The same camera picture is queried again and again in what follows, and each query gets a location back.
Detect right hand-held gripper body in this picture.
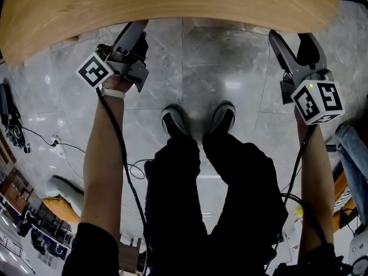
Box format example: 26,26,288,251
280,66,346,125

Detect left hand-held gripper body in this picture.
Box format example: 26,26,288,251
75,44,150,93

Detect person's left forearm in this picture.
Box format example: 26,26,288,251
79,95,126,243

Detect person's right forearm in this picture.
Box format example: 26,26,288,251
293,108,336,266

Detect oval wooden table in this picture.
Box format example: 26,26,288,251
0,0,342,67

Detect person's left hand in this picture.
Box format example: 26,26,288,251
103,74,135,93

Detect white wristband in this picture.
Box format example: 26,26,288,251
100,87,126,99

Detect blue denim garment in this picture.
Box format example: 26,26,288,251
335,123,368,225

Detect person's left shoe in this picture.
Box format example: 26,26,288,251
160,104,190,138

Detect person's shoe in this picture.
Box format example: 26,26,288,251
210,101,237,135
160,104,190,138

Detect white power strip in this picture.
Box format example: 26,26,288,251
51,135,63,155

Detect person's right shoe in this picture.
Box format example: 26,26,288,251
210,101,237,135

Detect black round device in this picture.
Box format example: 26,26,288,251
0,79,21,143

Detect black white striped cushion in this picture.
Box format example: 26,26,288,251
333,187,354,216

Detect white chair with orange cushion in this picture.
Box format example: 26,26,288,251
42,175,85,224

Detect person's black trousers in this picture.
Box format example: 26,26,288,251
143,132,289,276

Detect person's black top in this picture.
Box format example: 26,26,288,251
61,222,353,276

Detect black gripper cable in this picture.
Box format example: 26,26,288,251
263,124,328,273
95,87,152,276

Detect thin floor cable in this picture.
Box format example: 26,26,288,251
21,126,146,181

